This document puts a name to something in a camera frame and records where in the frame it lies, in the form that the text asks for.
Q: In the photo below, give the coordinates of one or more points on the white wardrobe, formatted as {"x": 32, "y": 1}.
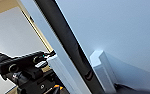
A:
{"x": 66, "y": 36}

